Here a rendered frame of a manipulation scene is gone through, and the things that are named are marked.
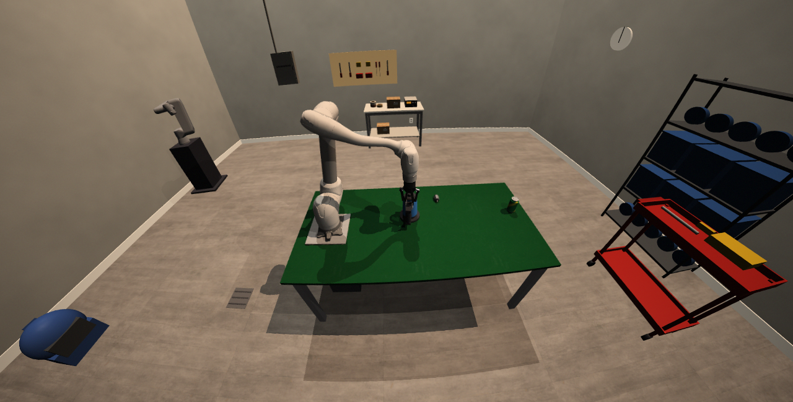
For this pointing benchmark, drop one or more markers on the green drink can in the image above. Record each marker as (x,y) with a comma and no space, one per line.
(513,204)

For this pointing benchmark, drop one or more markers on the brown round disc with center stud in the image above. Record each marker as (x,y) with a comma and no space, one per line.
(412,220)

